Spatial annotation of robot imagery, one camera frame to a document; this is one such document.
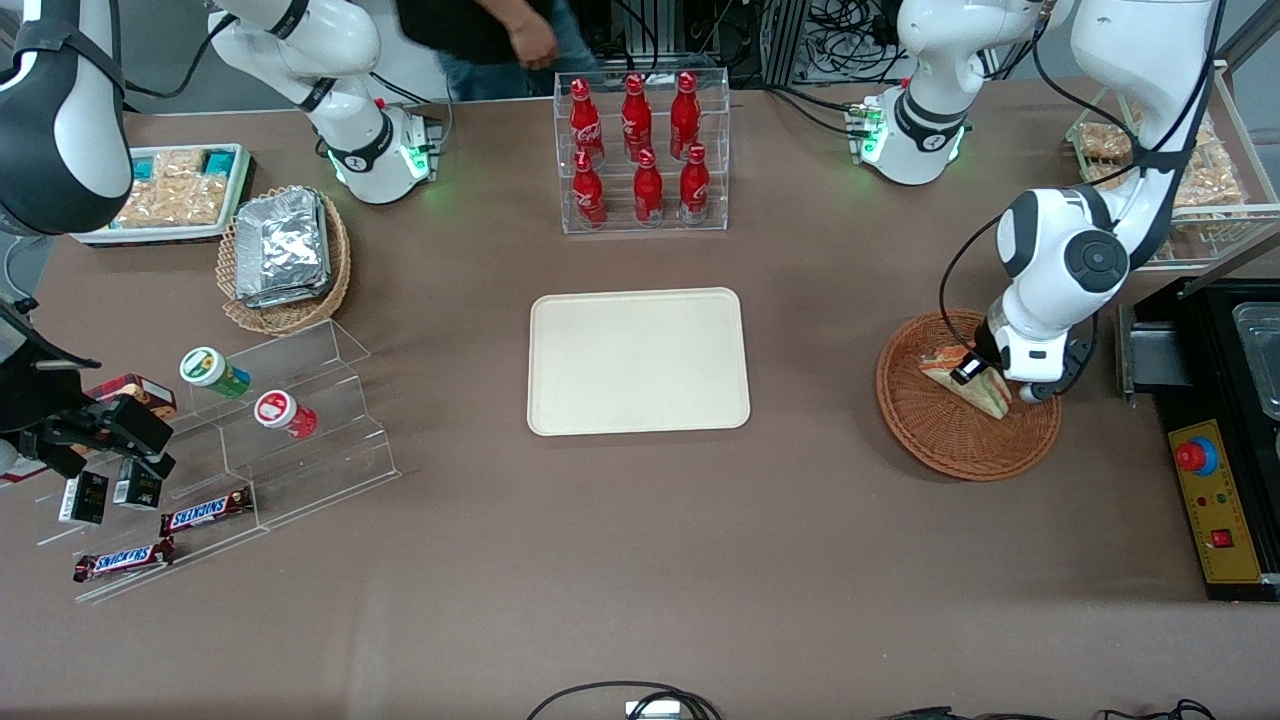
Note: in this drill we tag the light oval wicker basket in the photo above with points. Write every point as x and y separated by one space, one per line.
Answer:
290 318

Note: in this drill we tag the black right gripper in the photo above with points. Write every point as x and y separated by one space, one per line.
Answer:
40 398

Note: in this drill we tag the triangle sandwich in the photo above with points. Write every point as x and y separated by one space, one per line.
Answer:
990 395

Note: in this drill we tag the clear fried snack bag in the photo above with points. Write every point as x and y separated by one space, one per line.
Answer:
1102 142
1215 192
1212 150

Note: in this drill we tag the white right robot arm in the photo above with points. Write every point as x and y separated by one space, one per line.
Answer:
60 120

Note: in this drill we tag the small black box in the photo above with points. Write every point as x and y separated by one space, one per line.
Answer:
84 498
137 488

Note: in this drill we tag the red cola bottle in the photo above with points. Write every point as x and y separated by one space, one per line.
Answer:
648 192
586 122
694 188
589 195
685 114
636 115

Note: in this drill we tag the clear crispy snack bag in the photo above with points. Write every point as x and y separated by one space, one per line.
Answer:
178 164
172 202

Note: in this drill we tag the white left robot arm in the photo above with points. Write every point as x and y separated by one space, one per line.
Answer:
1060 260

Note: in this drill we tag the red emergency stop button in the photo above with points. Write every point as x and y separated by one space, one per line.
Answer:
1196 456

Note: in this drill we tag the clear acrylic bottle rack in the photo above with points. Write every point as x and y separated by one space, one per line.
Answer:
640 225

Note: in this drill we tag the bystander in black shirt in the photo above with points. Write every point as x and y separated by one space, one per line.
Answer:
450 30

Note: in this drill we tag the aluminium frame structure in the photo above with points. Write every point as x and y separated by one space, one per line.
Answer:
770 40

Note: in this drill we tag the yellow control panel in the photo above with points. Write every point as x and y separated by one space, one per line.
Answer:
1220 500

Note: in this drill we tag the white snack tray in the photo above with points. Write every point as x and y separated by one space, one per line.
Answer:
150 236

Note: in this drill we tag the green can white lid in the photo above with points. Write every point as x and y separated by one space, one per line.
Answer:
212 371

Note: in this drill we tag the cream rectangular tray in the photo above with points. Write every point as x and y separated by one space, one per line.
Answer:
638 362

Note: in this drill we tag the red brown carton box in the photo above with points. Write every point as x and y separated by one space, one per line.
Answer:
135 390

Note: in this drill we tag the clear acrylic stepped stand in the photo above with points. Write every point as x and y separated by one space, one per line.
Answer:
310 470

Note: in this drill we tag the snickers chocolate bar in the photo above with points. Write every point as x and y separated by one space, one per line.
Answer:
207 511
124 560

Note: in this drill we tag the brown round wicker basket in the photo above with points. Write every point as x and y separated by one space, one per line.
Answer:
950 440

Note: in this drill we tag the black machine base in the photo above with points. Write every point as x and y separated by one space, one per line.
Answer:
1190 370

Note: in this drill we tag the teal small packet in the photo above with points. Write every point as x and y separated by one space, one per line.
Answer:
218 160
144 168

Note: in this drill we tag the steel pan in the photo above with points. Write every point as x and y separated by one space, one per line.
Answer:
1262 350

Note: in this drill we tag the white power adapter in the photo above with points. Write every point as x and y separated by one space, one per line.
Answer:
652 710

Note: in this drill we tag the bystander bare hand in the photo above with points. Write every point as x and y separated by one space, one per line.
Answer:
535 44

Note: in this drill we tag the red can white lid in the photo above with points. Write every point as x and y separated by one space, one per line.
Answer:
284 413

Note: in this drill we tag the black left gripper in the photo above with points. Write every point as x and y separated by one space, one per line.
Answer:
981 352

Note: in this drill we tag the silver foil packet stack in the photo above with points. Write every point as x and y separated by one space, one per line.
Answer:
283 248

